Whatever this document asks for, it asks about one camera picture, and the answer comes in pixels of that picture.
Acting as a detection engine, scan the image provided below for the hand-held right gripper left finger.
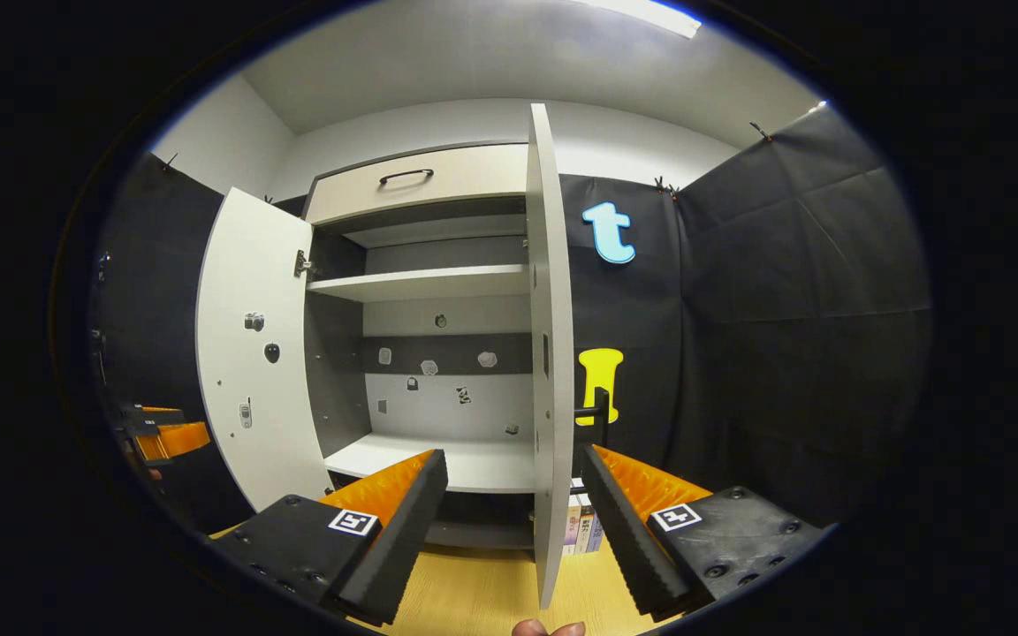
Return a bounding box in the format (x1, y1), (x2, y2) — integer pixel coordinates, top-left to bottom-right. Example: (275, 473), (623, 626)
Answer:
(207, 448), (451, 628)

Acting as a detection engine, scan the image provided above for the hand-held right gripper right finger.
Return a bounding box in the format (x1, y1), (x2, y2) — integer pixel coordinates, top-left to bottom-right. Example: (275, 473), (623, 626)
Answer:
(580, 443), (830, 624)

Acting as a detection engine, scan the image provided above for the black vertical door handle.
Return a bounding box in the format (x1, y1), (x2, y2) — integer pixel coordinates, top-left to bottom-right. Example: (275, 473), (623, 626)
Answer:
(574, 389), (612, 449)

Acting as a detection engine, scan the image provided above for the cabinet door with camera sticker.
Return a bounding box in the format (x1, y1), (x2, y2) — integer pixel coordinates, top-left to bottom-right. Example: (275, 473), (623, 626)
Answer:
(195, 186), (335, 513)

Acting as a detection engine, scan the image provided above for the white double-door shoe cabinet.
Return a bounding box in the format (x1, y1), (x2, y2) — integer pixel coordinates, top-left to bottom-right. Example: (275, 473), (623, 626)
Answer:
(301, 140), (563, 553)

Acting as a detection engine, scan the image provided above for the cabinet door with headphones sticker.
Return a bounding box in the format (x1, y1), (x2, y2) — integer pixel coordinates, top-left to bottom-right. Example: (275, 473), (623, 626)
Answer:
(524, 102), (577, 612)

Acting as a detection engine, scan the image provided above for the white cabinet shelf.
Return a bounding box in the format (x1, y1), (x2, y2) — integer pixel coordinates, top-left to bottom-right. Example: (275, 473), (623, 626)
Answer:
(343, 212), (529, 250)
(306, 263), (531, 304)
(323, 431), (538, 495)

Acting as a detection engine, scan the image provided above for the white cabinet drawer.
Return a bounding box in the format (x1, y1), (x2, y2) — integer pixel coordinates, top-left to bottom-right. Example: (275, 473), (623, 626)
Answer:
(304, 143), (530, 227)

